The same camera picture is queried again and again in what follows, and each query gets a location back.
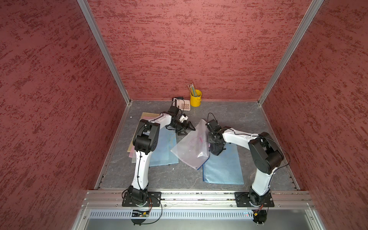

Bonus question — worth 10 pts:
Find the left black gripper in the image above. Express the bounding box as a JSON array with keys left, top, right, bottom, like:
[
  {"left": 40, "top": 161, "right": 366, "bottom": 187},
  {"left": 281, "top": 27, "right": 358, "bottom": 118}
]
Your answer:
[{"left": 168, "top": 119, "right": 196, "bottom": 135}]

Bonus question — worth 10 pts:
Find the white mesh document bag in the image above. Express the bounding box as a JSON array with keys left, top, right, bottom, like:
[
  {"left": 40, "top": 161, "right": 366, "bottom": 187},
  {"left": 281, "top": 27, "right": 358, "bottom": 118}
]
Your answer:
[{"left": 171, "top": 119, "right": 210, "bottom": 170}]

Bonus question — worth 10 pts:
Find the light blue document bag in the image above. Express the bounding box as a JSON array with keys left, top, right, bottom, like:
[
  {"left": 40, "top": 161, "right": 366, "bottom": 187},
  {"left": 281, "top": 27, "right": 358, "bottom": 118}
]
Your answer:
[{"left": 149, "top": 128, "right": 179, "bottom": 167}]

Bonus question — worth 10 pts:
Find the yellow mesh document bag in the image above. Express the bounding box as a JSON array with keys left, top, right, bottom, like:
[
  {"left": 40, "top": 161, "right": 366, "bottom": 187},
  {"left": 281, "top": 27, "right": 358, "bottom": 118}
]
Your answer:
[{"left": 130, "top": 112, "right": 160, "bottom": 144}]

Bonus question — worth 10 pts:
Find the green mesh document bag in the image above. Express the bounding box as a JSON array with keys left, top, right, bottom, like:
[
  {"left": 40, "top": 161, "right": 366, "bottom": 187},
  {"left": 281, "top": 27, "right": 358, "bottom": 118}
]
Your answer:
[{"left": 128, "top": 143, "right": 136, "bottom": 163}]

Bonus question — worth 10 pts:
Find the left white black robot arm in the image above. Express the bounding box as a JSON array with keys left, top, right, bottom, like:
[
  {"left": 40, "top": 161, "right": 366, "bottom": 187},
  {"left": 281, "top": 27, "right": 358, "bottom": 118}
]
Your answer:
[{"left": 127, "top": 112, "right": 195, "bottom": 205}]

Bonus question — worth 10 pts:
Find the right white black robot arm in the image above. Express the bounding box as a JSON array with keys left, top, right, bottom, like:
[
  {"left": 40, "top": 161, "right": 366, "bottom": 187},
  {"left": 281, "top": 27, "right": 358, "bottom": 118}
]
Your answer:
[{"left": 206, "top": 119, "right": 284, "bottom": 207}]

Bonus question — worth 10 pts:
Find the blue mesh document bag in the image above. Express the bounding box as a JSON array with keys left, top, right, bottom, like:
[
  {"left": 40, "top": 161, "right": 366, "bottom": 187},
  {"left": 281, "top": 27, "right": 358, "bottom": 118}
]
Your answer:
[{"left": 203, "top": 143, "right": 244, "bottom": 185}]

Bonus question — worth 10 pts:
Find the pink desk calculator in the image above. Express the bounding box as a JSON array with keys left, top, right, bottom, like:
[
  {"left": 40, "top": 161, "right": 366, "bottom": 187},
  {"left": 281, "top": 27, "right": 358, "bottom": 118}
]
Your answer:
[{"left": 172, "top": 97, "right": 191, "bottom": 111}]

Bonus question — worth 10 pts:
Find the yellow pen cup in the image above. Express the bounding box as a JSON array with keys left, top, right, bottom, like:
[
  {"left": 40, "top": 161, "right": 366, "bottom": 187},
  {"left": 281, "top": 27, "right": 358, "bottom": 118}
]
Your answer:
[{"left": 190, "top": 90, "right": 202, "bottom": 107}]

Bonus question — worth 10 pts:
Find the coloured pencils bundle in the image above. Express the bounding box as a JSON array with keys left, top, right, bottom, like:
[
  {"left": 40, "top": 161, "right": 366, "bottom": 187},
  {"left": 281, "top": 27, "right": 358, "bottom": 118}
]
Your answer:
[{"left": 188, "top": 83, "right": 198, "bottom": 97}]

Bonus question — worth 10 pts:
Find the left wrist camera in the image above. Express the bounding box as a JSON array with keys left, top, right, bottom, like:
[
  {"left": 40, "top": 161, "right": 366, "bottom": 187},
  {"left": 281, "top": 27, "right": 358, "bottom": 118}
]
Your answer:
[{"left": 167, "top": 106, "right": 188, "bottom": 123}]

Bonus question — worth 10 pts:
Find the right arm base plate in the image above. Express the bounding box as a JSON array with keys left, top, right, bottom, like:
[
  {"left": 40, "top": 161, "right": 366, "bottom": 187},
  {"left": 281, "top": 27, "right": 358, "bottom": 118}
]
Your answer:
[{"left": 234, "top": 191, "right": 275, "bottom": 208}]

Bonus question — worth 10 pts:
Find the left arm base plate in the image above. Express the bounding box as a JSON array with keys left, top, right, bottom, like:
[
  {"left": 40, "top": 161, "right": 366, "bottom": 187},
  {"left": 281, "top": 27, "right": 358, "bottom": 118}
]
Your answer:
[{"left": 122, "top": 191, "right": 162, "bottom": 208}]

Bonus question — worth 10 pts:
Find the aluminium front rail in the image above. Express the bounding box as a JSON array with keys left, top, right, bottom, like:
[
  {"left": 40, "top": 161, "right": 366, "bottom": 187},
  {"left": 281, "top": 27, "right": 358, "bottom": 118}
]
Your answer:
[{"left": 72, "top": 190, "right": 325, "bottom": 230}]

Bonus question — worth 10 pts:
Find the left aluminium corner post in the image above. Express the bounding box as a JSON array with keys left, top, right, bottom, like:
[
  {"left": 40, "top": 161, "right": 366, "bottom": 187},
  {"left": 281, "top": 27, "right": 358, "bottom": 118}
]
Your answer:
[{"left": 77, "top": 0, "right": 131, "bottom": 106}]

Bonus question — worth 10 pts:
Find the aluminium corner post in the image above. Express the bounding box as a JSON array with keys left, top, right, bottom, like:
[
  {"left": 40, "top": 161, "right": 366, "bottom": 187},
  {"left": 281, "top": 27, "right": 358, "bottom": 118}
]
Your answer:
[
  {"left": 77, "top": 0, "right": 131, "bottom": 106},
  {"left": 258, "top": 0, "right": 324, "bottom": 107}
]

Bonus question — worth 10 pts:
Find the right aluminium corner post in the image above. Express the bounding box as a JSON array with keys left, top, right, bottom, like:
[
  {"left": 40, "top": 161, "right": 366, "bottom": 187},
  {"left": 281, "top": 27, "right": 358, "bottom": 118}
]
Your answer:
[{"left": 258, "top": 0, "right": 324, "bottom": 107}]

